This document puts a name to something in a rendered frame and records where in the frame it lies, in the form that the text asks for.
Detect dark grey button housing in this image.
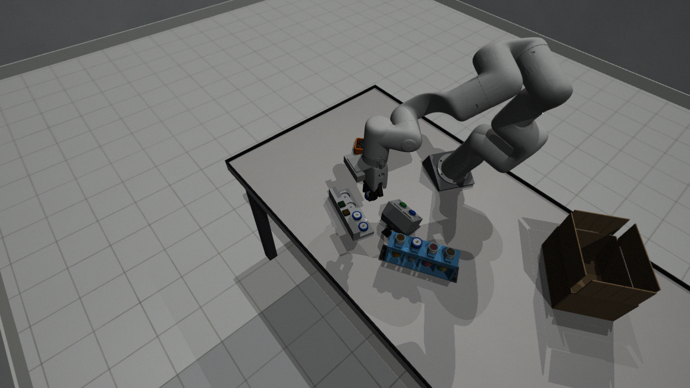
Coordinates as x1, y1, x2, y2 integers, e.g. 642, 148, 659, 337
381, 199, 423, 237

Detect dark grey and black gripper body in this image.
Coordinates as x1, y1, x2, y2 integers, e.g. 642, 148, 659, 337
364, 163, 388, 192

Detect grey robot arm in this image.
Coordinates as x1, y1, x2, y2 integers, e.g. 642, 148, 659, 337
344, 37, 573, 184

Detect orange digital multimeter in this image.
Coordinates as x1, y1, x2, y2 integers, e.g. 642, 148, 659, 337
354, 138, 364, 155

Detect black table edge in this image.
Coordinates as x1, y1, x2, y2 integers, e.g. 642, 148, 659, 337
225, 85, 690, 388

